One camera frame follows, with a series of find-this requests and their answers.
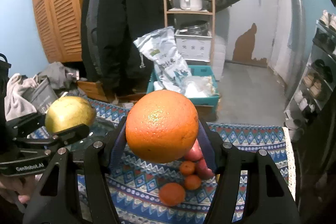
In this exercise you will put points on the small tangerine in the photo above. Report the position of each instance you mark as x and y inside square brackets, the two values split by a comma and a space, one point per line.
[187, 168]
[192, 182]

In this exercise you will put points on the pink red apple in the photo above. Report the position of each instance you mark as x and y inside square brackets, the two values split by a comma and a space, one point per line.
[195, 153]

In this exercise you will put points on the left hand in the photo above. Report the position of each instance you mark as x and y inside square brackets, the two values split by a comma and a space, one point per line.
[24, 186]

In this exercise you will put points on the white storage box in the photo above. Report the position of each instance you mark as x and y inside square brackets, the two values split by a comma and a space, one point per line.
[194, 47]

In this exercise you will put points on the white fleece cloth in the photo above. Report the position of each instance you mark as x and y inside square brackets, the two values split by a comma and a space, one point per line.
[15, 104]

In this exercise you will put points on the large tangerine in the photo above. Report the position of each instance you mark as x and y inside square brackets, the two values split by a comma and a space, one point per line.
[172, 194]

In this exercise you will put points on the green pear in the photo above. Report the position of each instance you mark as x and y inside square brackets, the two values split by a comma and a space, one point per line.
[68, 112]

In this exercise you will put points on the dark red apple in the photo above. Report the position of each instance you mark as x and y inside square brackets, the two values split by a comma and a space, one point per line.
[203, 171]

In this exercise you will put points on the small tangerine upper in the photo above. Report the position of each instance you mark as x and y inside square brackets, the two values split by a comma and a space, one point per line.
[187, 168]

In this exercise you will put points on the white cooking pot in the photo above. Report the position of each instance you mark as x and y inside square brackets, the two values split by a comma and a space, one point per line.
[192, 5]

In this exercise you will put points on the clear glass bowl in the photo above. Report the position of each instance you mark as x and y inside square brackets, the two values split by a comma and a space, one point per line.
[97, 132]

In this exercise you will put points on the teal plastic crate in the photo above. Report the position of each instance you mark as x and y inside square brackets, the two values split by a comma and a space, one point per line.
[195, 82]

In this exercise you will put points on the black hanging jacket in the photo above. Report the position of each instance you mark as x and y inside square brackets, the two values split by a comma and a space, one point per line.
[108, 31]

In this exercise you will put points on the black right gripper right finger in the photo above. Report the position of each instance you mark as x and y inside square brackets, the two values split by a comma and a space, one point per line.
[268, 198]

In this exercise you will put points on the white rice bag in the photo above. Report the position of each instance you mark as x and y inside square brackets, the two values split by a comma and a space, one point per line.
[168, 58]

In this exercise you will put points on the grey clothes pile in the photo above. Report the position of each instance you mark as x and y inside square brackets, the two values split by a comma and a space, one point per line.
[60, 77]

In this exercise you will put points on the grey laundry bag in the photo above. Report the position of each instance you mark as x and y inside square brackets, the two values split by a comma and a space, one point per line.
[42, 97]

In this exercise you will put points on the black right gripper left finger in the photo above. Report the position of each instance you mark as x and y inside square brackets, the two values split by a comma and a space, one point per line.
[56, 197]

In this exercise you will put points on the white shoe rack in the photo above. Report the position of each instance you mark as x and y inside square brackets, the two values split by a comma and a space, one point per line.
[317, 82]

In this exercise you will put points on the small tangerine middle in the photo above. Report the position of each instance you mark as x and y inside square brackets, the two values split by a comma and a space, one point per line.
[192, 182]

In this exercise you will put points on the large orange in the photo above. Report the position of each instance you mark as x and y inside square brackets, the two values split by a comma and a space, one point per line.
[162, 126]

